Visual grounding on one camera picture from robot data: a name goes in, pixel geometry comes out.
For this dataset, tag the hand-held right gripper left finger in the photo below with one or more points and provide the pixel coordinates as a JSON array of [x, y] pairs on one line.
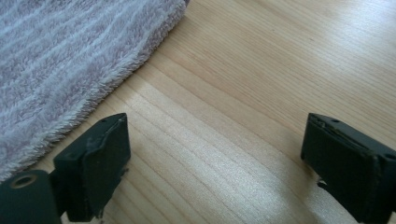
[[93, 168]]

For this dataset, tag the fluffy striped lilac towel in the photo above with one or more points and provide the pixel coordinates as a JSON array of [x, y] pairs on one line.
[[71, 59]]

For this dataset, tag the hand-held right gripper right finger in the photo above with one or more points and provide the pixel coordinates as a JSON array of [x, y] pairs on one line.
[[351, 168]]

